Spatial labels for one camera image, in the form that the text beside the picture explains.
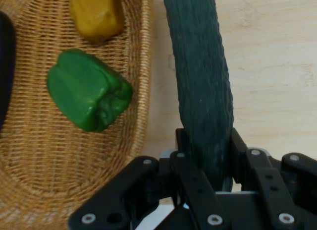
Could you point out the wooden cutting board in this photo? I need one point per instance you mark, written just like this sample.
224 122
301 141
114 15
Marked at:
272 66

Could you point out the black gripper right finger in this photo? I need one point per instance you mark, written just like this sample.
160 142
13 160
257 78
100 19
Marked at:
280 190

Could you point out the dark purple long eggplant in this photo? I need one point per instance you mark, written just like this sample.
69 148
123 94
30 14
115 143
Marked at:
6 66

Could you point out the green bell pepper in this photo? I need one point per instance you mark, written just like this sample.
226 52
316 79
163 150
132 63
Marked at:
86 91

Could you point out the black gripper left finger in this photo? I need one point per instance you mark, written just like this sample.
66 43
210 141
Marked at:
148 190

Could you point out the woven wicker basket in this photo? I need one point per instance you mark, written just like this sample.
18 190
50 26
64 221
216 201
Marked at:
37 160

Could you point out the dark green cucumber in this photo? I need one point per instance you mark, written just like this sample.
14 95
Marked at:
200 78

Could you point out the yellow bell pepper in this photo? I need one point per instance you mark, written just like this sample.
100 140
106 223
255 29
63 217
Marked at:
96 14

